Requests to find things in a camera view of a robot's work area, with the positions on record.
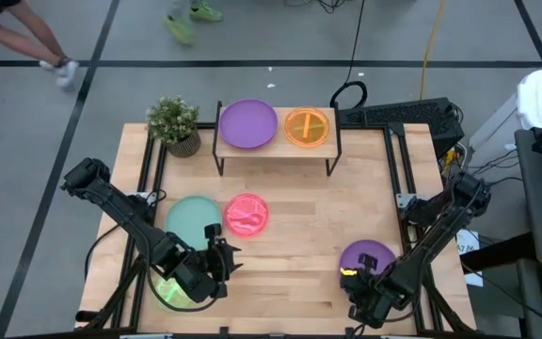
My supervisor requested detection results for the yellow cable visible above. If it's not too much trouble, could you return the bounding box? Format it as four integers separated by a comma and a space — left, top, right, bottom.
419, 0, 449, 101

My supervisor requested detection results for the pink translucent plate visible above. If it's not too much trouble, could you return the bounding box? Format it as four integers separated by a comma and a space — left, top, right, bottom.
223, 192, 271, 238

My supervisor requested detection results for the teal plate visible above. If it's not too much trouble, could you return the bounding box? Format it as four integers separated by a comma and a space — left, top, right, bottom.
164, 195, 224, 250

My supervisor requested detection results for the potted plant in ribbed pot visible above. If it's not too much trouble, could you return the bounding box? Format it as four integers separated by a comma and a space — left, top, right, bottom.
146, 96, 202, 159

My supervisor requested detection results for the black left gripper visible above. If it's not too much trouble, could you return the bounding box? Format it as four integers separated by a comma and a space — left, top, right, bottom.
199, 224, 244, 300

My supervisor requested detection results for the black desk leg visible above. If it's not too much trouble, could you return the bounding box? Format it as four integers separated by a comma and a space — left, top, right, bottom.
458, 233, 535, 274

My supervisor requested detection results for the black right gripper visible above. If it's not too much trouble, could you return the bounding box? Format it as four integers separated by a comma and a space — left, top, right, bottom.
341, 254, 394, 330

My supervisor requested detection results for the black cable with loop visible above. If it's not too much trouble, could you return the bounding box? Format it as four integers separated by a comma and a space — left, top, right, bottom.
329, 0, 369, 109

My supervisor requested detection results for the black aluminium table frame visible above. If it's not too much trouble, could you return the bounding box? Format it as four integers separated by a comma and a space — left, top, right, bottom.
75, 121, 477, 339

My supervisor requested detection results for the white paper sheet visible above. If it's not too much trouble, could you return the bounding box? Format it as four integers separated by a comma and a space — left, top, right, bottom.
454, 228, 485, 288

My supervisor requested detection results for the wooden shelf with black legs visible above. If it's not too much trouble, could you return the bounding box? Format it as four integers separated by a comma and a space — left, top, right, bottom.
212, 100, 343, 178

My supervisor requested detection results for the purple plate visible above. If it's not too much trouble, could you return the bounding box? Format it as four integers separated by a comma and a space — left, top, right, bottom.
339, 239, 397, 275
218, 98, 279, 151

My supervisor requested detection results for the person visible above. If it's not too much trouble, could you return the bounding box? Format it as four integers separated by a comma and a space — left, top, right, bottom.
164, 0, 225, 47
0, 0, 80, 91

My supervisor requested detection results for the orange translucent plate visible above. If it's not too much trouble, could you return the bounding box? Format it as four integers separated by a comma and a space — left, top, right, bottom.
283, 106, 331, 149

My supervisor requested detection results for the green translucent plate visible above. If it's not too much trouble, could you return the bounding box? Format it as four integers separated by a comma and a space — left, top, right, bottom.
152, 275, 198, 312

